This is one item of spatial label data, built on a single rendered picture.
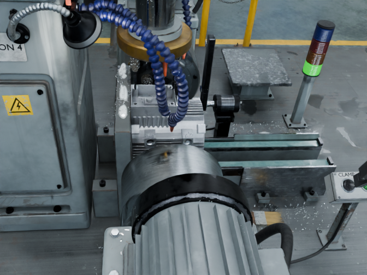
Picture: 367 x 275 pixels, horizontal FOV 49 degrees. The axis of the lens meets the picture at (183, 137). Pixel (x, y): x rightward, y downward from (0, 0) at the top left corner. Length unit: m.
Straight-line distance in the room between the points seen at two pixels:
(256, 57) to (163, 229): 1.33
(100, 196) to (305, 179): 0.63
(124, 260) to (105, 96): 1.05
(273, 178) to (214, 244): 0.78
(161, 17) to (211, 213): 0.52
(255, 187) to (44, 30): 0.79
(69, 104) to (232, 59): 0.99
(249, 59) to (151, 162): 0.98
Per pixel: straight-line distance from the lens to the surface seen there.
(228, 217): 0.56
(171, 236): 0.53
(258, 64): 1.74
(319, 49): 1.47
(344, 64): 2.16
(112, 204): 1.20
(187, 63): 1.30
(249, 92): 1.73
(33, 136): 0.97
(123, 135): 0.99
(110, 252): 0.74
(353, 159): 1.59
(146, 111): 1.06
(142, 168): 0.89
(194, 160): 0.89
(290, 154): 1.38
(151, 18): 0.94
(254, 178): 1.26
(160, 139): 1.08
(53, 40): 0.82
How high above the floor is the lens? 1.78
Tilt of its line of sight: 41 degrees down
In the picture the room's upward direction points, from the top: 5 degrees clockwise
